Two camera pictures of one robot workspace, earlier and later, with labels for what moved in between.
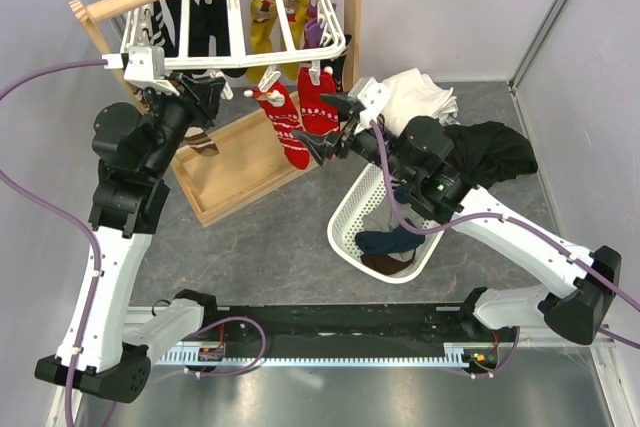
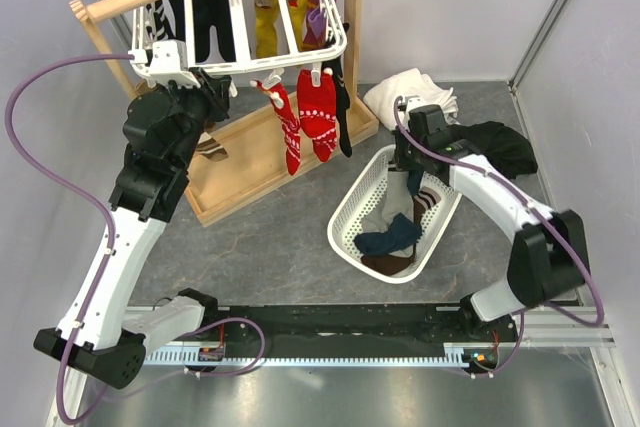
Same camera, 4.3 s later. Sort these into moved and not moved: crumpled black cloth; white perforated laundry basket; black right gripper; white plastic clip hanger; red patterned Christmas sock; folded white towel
Moved: white plastic clip hanger; black right gripper
Not moved: white perforated laundry basket; red patterned Christmas sock; crumpled black cloth; folded white towel
